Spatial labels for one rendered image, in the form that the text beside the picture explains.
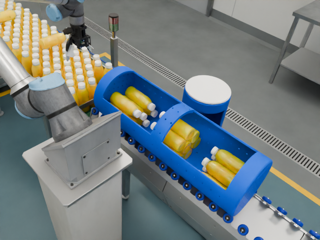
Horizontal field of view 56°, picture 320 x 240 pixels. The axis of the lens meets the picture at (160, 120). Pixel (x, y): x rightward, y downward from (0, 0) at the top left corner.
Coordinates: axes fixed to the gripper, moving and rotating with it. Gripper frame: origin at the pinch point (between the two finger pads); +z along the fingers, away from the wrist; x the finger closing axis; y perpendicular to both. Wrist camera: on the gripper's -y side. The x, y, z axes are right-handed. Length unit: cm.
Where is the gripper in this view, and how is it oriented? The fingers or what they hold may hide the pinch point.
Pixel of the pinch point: (78, 56)
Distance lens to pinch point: 172.4
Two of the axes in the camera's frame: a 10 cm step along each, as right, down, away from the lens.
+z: -0.8, 7.3, 6.8
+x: 6.8, -4.6, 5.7
